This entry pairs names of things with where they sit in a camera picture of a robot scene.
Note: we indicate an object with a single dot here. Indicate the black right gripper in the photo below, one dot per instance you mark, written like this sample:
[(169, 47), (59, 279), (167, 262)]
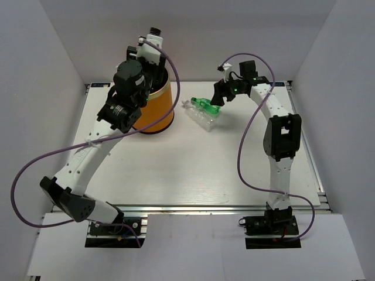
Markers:
[(220, 91)]

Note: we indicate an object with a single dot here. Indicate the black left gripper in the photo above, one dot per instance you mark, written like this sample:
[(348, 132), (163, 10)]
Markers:
[(160, 69)]

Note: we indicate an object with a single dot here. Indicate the green plastic bottle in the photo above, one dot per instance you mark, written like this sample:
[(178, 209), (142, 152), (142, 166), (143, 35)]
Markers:
[(205, 105)]

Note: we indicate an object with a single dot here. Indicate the clear unlabelled plastic bottle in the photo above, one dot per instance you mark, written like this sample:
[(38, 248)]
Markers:
[(199, 115)]

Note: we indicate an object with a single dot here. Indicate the clear bottle black label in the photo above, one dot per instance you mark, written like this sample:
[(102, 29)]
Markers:
[(155, 31)]

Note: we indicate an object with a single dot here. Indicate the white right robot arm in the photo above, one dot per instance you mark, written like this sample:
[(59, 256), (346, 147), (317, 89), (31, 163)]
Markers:
[(283, 132)]

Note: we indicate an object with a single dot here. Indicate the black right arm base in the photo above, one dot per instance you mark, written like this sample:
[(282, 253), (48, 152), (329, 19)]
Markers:
[(260, 236)]

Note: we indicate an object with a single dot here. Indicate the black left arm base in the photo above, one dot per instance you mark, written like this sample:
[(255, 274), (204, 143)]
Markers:
[(129, 235)]

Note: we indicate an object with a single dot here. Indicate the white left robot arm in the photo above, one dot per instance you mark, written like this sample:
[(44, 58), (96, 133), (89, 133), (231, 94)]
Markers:
[(67, 188)]

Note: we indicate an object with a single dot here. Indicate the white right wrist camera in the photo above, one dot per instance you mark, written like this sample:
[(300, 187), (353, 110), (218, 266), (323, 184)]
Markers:
[(225, 69)]

